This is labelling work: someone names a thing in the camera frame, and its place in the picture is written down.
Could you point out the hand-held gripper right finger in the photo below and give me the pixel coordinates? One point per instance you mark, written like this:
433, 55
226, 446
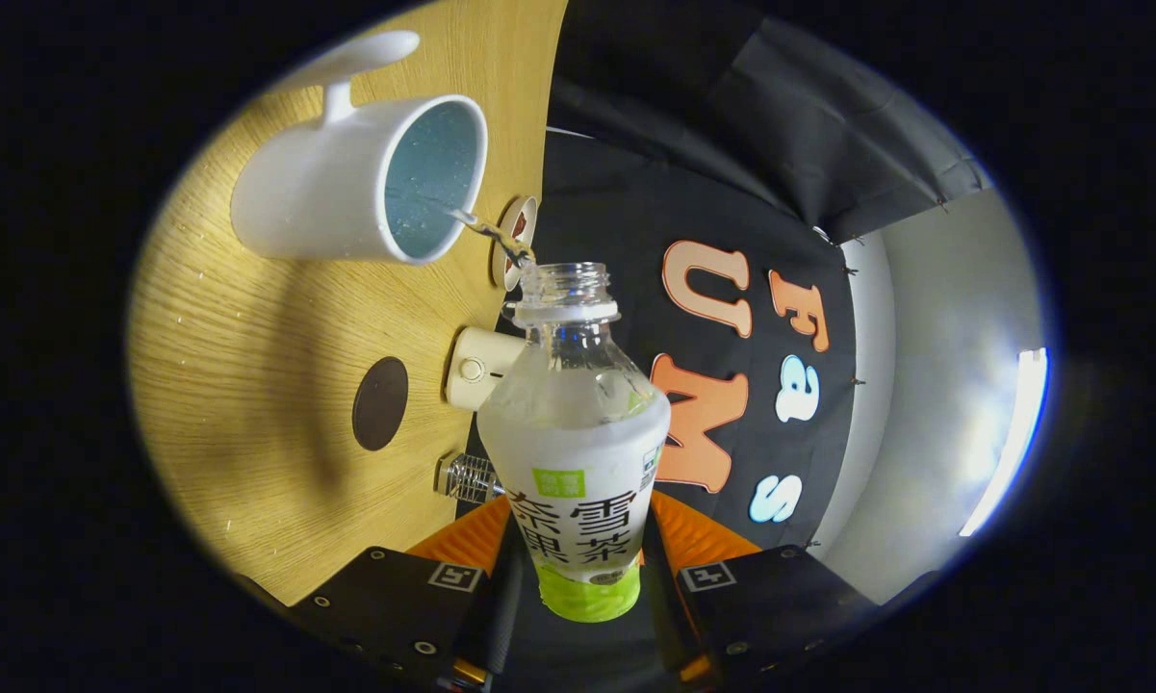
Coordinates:
780, 597

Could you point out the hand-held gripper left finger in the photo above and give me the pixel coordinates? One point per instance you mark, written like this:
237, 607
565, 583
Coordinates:
385, 606

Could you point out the dark brown round coaster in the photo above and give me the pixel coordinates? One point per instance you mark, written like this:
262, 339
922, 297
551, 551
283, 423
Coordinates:
380, 404

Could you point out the clear juice bottle white green label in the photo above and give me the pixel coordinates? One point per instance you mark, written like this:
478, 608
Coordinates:
578, 462

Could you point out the white cup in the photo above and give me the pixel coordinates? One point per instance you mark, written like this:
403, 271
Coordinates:
318, 192

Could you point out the white toaster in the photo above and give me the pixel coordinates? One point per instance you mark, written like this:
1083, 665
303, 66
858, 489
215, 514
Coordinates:
472, 371

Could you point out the wooden table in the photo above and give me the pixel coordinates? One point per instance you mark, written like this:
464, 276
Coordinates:
250, 385

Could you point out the red-brown cookie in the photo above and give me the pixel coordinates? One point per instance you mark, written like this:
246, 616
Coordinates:
519, 226
510, 262

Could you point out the white round plate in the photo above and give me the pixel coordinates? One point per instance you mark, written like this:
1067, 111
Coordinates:
529, 207

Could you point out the black backdrop cloth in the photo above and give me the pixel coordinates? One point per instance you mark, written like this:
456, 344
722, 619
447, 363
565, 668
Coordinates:
635, 192

